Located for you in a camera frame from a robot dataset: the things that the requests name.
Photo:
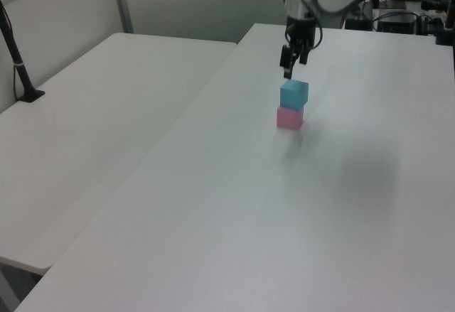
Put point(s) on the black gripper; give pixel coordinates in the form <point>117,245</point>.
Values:
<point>301,31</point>

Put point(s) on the blue cube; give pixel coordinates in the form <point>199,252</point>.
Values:
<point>293,96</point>

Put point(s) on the pink cube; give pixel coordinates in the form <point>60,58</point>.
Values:
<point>288,118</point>

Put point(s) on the small black box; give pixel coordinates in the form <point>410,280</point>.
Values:
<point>357,23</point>

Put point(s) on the black electronics device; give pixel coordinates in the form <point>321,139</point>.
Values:
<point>396,25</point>

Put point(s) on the black table clamp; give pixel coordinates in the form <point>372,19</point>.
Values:
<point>444,36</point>

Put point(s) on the black camera stand pole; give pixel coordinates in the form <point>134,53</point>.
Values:
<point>16,65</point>

